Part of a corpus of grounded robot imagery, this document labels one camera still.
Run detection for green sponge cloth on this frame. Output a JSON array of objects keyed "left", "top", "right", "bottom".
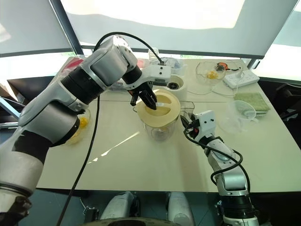
[{"left": 233, "top": 91, "right": 271, "bottom": 117}]

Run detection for clear plastic bottle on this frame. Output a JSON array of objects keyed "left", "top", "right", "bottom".
[{"left": 148, "top": 47, "right": 161, "bottom": 65}]

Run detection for dark horizontal window rail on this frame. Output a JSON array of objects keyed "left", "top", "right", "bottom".
[{"left": 79, "top": 44, "right": 264, "bottom": 59}]

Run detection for clear glass bowl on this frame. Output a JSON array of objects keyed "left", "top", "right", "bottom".
[{"left": 195, "top": 61, "right": 227, "bottom": 86}]

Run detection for cream blender lid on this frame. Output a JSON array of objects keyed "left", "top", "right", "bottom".
[{"left": 136, "top": 89, "right": 182, "bottom": 127}]

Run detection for orange black small item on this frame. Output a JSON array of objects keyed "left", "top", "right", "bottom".
[{"left": 215, "top": 61, "right": 230, "bottom": 72}]

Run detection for white power cable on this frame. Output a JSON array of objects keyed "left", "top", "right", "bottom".
[{"left": 187, "top": 81, "right": 238, "bottom": 97}]

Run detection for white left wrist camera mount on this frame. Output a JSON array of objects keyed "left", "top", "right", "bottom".
[{"left": 141, "top": 64, "right": 172, "bottom": 87}]

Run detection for grey window post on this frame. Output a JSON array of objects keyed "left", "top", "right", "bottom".
[{"left": 247, "top": 57, "right": 261, "bottom": 70}]

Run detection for small clear measuring cup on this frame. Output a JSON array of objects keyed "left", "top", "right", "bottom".
[{"left": 164, "top": 56, "right": 183, "bottom": 75}]

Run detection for scalloped glass bowl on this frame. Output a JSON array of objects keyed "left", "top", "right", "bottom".
[{"left": 59, "top": 107, "right": 91, "bottom": 145}]

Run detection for white rounded robot leg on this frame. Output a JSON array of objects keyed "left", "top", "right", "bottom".
[
  {"left": 166, "top": 191, "right": 195, "bottom": 226},
  {"left": 99, "top": 191, "right": 140, "bottom": 221}
]

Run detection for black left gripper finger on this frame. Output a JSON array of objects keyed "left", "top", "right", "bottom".
[
  {"left": 130, "top": 92, "right": 140, "bottom": 106},
  {"left": 138, "top": 88, "right": 158, "bottom": 111}
]

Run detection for clear blender jar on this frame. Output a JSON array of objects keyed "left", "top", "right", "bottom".
[{"left": 133, "top": 100, "right": 195, "bottom": 143}]

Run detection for plastic bag of red cloths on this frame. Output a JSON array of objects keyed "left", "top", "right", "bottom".
[{"left": 57, "top": 56, "right": 88, "bottom": 79}]

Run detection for large clear plastic cup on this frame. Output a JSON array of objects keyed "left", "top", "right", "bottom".
[{"left": 218, "top": 99, "right": 257, "bottom": 135}]

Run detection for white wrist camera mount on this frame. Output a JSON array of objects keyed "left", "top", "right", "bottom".
[
  {"left": 141, "top": 64, "right": 172, "bottom": 87},
  {"left": 193, "top": 110, "right": 216, "bottom": 140}
]

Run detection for dark window frame post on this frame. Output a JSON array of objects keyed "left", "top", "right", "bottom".
[{"left": 48, "top": 0, "right": 83, "bottom": 55}]

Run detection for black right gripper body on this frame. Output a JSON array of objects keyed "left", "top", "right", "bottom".
[{"left": 186, "top": 118, "right": 200, "bottom": 140}]

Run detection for yellow mango pieces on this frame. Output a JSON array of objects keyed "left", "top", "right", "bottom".
[{"left": 70, "top": 116, "right": 90, "bottom": 142}]

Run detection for black table bracket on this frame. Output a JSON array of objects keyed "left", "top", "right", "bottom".
[
  {"left": 83, "top": 205, "right": 100, "bottom": 222},
  {"left": 214, "top": 199, "right": 224, "bottom": 217}
]

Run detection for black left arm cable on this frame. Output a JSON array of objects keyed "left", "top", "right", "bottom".
[{"left": 55, "top": 31, "right": 166, "bottom": 226}]

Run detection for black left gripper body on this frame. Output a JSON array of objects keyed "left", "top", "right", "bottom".
[{"left": 128, "top": 81, "right": 154, "bottom": 95}]

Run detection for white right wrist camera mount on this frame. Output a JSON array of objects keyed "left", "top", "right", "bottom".
[{"left": 193, "top": 110, "right": 216, "bottom": 140}]

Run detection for white blender base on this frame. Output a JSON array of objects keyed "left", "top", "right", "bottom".
[{"left": 166, "top": 73, "right": 188, "bottom": 101}]

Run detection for white power strip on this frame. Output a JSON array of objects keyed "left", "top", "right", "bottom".
[{"left": 222, "top": 70, "right": 260, "bottom": 89}]

